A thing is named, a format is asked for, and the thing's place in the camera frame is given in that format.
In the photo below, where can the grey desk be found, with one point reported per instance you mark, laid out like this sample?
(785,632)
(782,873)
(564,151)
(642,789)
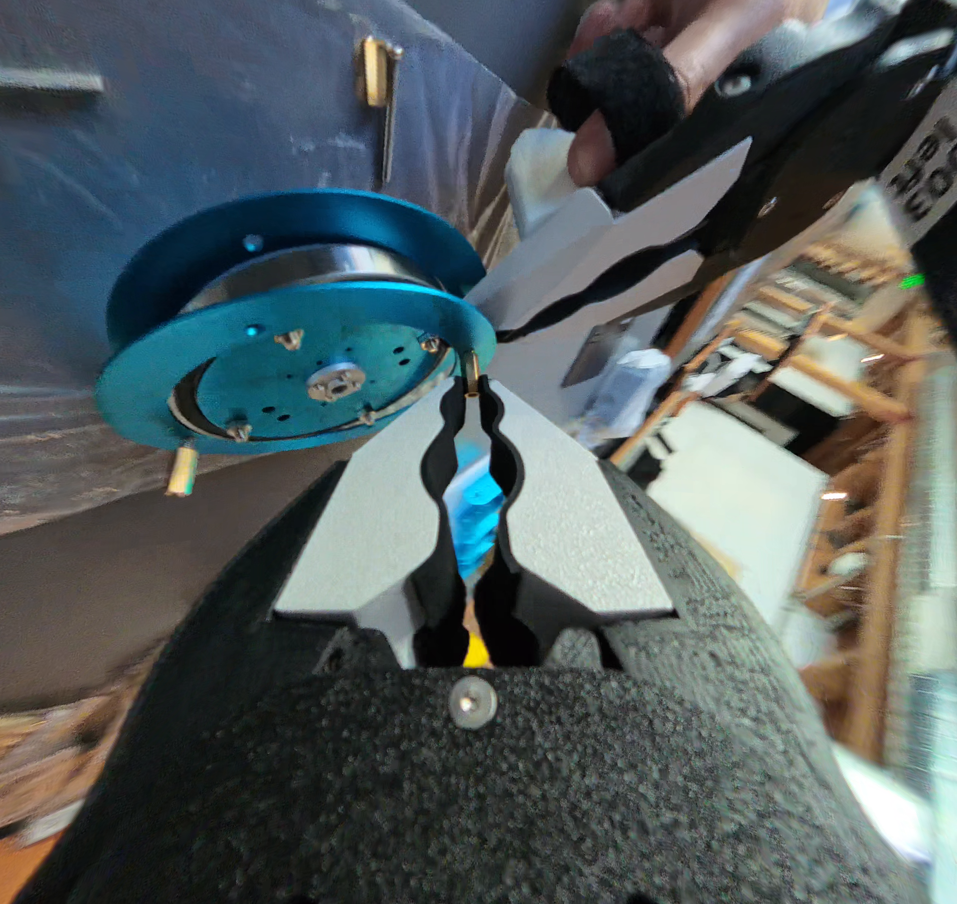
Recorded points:
(112,605)

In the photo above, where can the clear plastic bag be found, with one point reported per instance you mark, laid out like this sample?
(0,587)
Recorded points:
(187,134)

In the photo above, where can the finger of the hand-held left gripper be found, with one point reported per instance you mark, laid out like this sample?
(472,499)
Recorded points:
(598,239)
(643,287)

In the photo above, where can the blue round turntable assembly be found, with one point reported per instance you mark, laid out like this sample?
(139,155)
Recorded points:
(299,313)

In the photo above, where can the long steel screw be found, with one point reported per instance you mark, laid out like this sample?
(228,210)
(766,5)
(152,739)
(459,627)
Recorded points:
(389,141)
(52,82)

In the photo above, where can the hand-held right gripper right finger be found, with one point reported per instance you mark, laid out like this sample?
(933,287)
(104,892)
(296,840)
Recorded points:
(590,545)

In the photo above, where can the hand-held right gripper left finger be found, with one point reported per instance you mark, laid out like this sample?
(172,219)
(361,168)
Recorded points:
(359,545)

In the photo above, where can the plastic wrapped grey box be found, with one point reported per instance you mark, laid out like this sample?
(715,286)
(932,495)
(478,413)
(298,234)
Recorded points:
(632,388)

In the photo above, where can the blue metal u bracket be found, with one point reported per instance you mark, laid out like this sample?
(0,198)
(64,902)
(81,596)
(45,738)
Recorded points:
(475,515)

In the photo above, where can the orange and white cardboard box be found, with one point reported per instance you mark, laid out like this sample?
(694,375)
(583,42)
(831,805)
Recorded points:
(19,874)

